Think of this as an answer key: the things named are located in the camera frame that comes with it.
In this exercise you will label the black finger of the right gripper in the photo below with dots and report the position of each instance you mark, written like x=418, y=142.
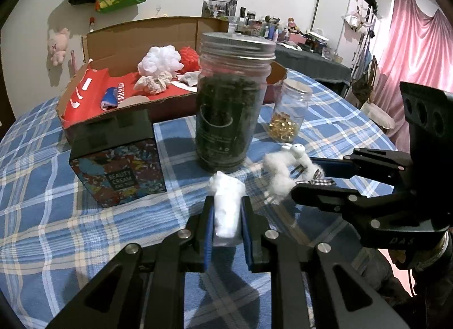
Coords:
x=385, y=166
x=397, y=220

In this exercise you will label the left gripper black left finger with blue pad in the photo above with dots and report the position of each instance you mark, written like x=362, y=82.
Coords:
x=143, y=287

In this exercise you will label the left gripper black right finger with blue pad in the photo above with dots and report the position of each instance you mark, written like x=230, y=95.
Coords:
x=311, y=287

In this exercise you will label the white fluffy plush with bow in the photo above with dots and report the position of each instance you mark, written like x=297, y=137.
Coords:
x=289, y=166

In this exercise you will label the white towel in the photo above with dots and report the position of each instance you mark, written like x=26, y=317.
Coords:
x=227, y=195

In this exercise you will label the cream knitted scrunchie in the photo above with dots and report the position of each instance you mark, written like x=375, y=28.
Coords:
x=154, y=85

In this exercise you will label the white mesh bath pouf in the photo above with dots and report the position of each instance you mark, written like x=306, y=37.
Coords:
x=160, y=59

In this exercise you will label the red mesh bath sponge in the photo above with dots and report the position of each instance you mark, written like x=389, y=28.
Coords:
x=189, y=58

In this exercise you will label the round tan powder puff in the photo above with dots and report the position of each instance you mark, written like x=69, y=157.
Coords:
x=133, y=100

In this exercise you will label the pink curtain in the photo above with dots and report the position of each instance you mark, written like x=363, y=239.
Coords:
x=419, y=51

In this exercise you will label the blue plaid tablecloth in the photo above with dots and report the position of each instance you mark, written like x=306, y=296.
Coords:
x=55, y=238

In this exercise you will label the small jar gold pins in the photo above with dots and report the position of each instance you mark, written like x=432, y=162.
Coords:
x=290, y=107

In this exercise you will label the dark green covered side table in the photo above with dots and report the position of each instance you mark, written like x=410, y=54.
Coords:
x=312, y=65

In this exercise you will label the white wardrobe cabinet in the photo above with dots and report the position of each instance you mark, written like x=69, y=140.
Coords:
x=345, y=24

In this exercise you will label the dark beauty cream box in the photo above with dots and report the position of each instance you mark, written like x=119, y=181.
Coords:
x=116, y=159

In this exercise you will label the large glass jar metal lid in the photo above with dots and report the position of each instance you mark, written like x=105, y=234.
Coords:
x=230, y=91

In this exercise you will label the blue folded cloth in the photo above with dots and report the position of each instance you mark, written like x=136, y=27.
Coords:
x=109, y=99

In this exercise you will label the red paper box liner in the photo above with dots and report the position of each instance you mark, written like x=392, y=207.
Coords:
x=97, y=93

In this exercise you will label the open cardboard box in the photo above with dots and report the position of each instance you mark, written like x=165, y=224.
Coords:
x=114, y=52

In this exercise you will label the pink plush bunny on wall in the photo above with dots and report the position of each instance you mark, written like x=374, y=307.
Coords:
x=57, y=46

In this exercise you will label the mop handle orange grip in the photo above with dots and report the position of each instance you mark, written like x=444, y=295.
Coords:
x=91, y=24

